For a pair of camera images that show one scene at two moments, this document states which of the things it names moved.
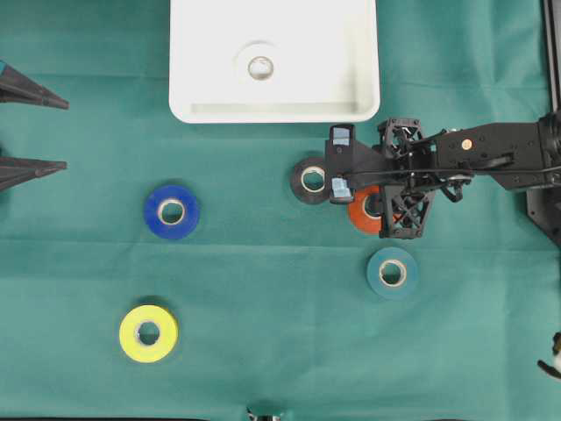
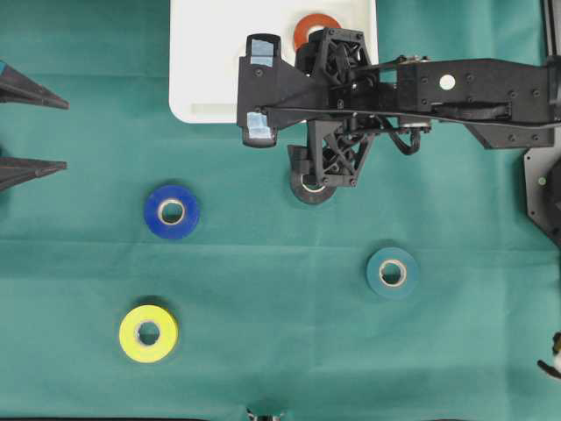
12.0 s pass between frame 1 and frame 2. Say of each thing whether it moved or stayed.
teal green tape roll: stayed
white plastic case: stayed
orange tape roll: moved
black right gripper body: moved
